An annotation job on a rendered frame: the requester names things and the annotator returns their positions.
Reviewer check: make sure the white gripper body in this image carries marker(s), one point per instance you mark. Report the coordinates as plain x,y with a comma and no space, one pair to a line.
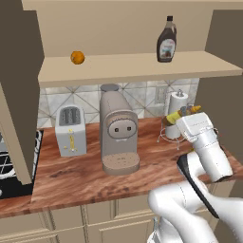
194,125

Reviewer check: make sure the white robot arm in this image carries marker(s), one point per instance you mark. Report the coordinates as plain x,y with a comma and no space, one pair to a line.
190,218

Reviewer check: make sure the brown cabinet door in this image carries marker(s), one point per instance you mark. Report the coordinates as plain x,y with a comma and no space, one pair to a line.
221,91
19,63

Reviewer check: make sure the brown syrup bottle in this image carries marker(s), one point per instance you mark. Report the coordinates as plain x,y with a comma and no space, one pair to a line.
166,39

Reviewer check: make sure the white paper towel roll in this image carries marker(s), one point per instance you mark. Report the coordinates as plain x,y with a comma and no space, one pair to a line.
177,102

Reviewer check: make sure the yellow banana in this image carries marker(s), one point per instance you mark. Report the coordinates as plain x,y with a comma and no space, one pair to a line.
172,118

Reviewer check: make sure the beige coffee machine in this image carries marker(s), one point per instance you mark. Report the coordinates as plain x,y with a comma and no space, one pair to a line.
118,133

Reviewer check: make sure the beige drawer front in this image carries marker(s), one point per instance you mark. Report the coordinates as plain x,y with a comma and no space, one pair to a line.
99,212
134,207
65,216

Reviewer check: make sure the white grey toaster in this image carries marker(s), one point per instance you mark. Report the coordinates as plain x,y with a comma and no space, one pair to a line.
70,133

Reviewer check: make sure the orange fruit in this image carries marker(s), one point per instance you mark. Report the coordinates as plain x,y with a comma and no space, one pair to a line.
77,57

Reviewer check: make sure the black hob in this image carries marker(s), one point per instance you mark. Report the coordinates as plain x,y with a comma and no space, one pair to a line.
12,177

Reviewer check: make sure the white wall outlet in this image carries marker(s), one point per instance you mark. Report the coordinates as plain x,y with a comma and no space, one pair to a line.
160,95

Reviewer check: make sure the beige open wall cabinet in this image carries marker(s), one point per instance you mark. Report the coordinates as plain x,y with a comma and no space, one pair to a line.
126,68

